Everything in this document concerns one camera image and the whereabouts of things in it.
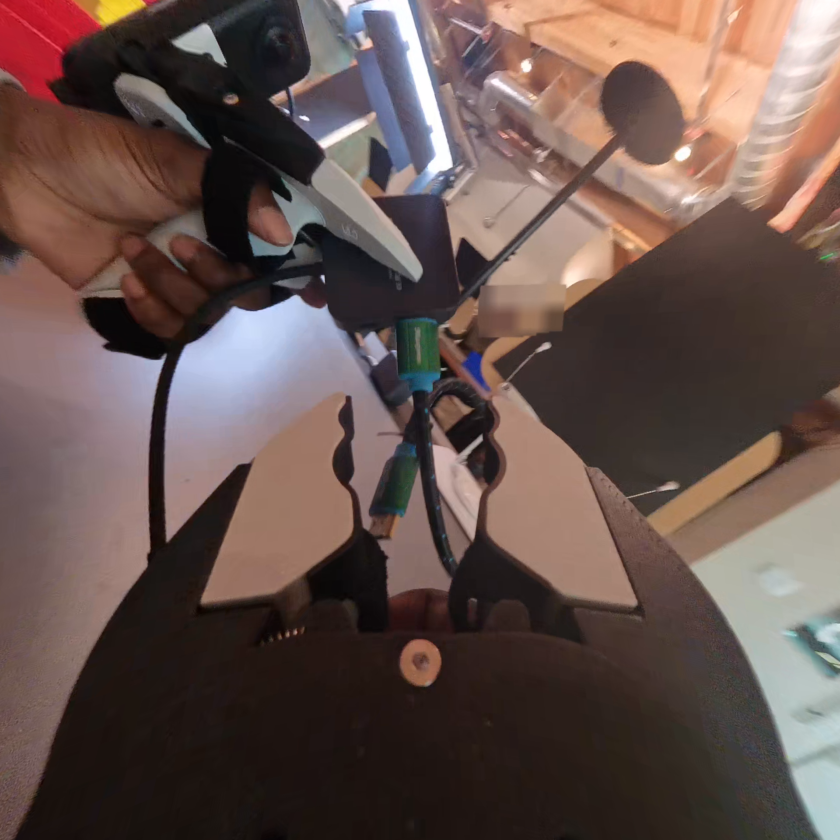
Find black board wooden backing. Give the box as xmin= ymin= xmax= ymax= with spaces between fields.
xmin=482 ymin=197 xmax=840 ymax=536

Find person's left hand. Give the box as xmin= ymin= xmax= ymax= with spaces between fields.
xmin=0 ymin=85 xmax=329 ymax=342

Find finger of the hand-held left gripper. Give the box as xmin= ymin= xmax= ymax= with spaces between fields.
xmin=281 ymin=156 xmax=425 ymax=284

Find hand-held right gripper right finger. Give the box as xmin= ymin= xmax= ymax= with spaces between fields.
xmin=472 ymin=400 xmax=639 ymax=609

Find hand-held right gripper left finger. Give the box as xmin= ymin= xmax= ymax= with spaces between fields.
xmin=199 ymin=392 xmax=365 ymax=608

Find black pole stand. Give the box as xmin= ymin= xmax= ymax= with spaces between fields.
xmin=453 ymin=60 xmax=688 ymax=309

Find braided hdmi cable green plugs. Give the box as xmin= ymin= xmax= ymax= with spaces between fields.
xmin=366 ymin=317 xmax=500 ymax=580

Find person's right hand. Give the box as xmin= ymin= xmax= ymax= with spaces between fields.
xmin=388 ymin=588 xmax=454 ymax=632

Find black adapter cable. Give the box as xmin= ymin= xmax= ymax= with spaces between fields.
xmin=146 ymin=261 xmax=326 ymax=562

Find led panel light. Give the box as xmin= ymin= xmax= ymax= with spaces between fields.
xmin=357 ymin=0 xmax=460 ymax=173

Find black hub adapter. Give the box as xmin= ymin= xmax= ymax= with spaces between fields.
xmin=320 ymin=193 xmax=462 ymax=333

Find yellow plastic bin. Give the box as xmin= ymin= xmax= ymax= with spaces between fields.
xmin=92 ymin=0 xmax=158 ymax=27

